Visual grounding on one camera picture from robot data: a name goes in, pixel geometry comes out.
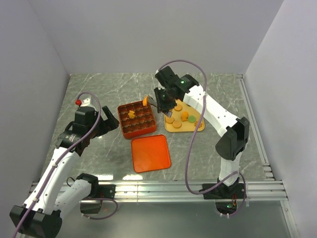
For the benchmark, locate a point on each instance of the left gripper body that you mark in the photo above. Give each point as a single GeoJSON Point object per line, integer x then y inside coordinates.
{"type": "Point", "coordinates": [103, 126]}

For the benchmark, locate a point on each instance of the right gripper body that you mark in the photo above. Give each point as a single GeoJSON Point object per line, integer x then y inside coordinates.
{"type": "Point", "coordinates": [165, 101]}

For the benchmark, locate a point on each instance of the metal tongs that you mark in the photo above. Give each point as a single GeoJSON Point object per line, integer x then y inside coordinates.
{"type": "Point", "coordinates": [151, 101]}

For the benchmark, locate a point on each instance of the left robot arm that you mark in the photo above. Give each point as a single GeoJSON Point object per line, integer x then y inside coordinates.
{"type": "Point", "coordinates": [42, 212]}

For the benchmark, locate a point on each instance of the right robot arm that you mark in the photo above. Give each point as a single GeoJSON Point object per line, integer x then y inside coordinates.
{"type": "Point", "coordinates": [232, 130]}

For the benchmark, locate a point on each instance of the round beige biscuit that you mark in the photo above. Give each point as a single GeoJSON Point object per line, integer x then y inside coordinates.
{"type": "Point", "coordinates": [177, 124]}
{"type": "Point", "coordinates": [169, 120]}

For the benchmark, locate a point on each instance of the yellow cookie tray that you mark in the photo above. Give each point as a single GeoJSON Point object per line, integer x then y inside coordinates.
{"type": "Point", "coordinates": [186, 126]}

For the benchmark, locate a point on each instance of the orange swirl cookie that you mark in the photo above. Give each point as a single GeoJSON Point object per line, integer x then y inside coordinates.
{"type": "Point", "coordinates": [199, 124]}

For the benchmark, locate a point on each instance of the orange cookie tin box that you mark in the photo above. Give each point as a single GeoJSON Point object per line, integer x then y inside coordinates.
{"type": "Point", "coordinates": [144, 122]}

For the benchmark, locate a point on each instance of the orange tin lid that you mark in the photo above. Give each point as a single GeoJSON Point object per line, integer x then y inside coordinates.
{"type": "Point", "coordinates": [150, 153]}

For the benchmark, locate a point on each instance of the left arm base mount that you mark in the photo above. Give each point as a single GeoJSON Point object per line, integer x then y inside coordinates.
{"type": "Point", "coordinates": [98, 194]}

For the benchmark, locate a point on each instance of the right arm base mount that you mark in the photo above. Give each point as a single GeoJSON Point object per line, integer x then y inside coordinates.
{"type": "Point", "coordinates": [222, 192]}

